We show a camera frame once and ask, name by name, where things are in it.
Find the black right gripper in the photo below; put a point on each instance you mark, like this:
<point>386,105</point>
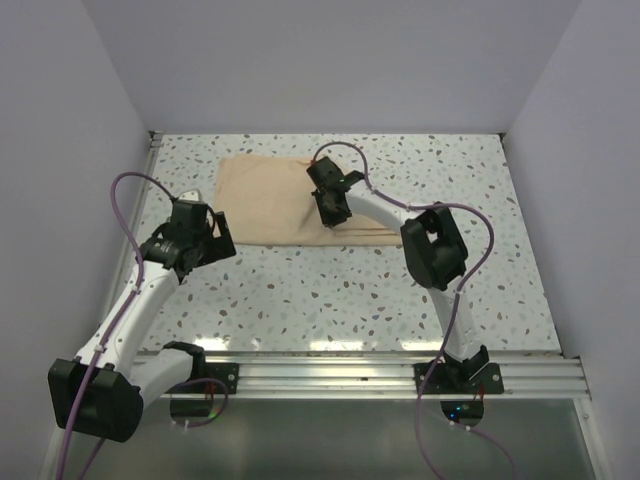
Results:
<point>330,220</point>

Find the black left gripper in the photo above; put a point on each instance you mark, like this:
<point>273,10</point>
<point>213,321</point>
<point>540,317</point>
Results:
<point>220,246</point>

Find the beige cloth wrap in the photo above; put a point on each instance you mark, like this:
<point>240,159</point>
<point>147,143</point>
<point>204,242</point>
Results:
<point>267,201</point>

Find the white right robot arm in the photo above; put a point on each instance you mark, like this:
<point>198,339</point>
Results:
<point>435,256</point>

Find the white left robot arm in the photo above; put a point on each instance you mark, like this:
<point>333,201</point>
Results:
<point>102,392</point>

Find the aluminium side rail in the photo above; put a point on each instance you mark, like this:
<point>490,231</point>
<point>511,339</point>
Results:
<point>132,235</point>

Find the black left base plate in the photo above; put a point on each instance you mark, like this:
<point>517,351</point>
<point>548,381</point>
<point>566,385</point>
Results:
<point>227,373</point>

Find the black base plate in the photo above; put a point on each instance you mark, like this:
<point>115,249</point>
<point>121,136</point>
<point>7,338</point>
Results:
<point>443,381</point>
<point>227,373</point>

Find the aluminium front rail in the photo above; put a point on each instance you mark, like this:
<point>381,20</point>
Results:
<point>390,376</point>

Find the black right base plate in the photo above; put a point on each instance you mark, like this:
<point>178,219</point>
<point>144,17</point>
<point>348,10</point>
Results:
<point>443,381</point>

